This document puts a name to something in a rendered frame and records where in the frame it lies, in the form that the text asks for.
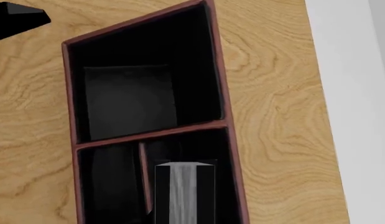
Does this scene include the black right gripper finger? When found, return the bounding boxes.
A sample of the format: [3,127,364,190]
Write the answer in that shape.
[0,1,52,43]

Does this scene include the brown caddy with black interior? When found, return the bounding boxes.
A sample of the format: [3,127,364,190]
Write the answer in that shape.
[61,0,251,224]

